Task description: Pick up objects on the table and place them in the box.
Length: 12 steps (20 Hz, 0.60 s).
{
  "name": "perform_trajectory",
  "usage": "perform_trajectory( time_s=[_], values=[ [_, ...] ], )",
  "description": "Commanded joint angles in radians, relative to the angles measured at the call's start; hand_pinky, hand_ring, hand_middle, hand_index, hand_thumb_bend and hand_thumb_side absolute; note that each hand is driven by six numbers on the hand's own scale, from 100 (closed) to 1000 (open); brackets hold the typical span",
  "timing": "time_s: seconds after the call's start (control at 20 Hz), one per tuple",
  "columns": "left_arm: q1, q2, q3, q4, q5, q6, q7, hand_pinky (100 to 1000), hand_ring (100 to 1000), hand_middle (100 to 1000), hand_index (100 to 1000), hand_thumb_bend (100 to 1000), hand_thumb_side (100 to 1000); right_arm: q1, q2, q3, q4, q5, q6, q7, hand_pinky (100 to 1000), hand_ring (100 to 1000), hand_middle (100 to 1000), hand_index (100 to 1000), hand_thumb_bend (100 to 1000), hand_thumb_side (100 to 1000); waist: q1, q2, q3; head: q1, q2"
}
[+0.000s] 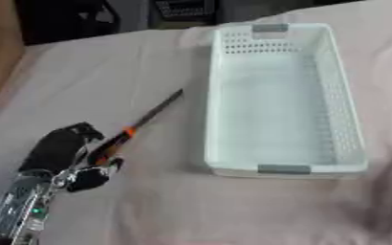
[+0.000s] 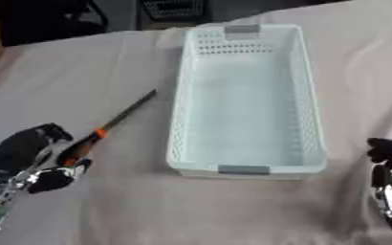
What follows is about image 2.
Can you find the white perforated plastic basket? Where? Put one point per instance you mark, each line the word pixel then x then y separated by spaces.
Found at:
pixel 244 102

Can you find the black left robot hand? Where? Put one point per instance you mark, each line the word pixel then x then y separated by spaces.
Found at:
pixel 16 148

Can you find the black mesh crate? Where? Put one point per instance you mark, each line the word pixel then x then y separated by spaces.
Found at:
pixel 172 9

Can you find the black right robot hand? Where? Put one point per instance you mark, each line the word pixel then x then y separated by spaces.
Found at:
pixel 386 151

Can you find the black office chair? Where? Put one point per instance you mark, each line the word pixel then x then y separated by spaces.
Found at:
pixel 46 19

